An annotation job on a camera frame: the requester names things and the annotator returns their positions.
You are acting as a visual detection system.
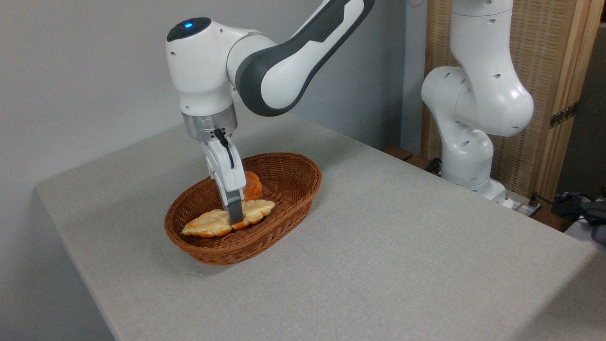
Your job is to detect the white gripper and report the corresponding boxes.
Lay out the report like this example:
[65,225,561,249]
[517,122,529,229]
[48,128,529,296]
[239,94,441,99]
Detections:
[201,137,248,226]

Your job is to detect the pale braided bread loaf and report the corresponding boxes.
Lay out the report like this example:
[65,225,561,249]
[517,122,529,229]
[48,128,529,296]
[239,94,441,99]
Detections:
[181,199,276,238]

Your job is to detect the small orange bread roll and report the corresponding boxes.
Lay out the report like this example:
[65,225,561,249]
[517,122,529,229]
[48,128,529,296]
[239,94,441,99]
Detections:
[242,171,263,202]

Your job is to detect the brown wicker basket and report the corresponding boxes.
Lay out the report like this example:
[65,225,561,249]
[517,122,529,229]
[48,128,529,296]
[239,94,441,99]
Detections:
[164,152,322,265]

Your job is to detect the dark metal screen hinge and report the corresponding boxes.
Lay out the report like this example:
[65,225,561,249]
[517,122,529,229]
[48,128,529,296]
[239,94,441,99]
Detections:
[549,102,579,129]

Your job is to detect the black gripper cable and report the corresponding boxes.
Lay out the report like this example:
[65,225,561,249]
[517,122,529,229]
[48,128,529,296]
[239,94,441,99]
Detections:
[213,128,235,170]

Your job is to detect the dark bundle of cables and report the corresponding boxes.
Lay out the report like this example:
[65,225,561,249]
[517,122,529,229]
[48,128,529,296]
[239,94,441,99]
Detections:
[529,189,606,246]

